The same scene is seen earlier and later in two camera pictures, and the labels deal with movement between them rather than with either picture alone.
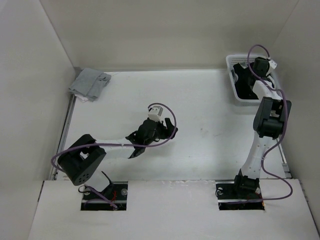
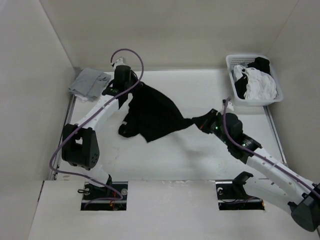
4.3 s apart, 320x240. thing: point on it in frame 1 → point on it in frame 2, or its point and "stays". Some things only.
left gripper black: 166,133 → 133,76
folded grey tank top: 90,83 stays
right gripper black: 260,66 → 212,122
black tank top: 244,81 → 150,115
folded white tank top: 82,99 stays
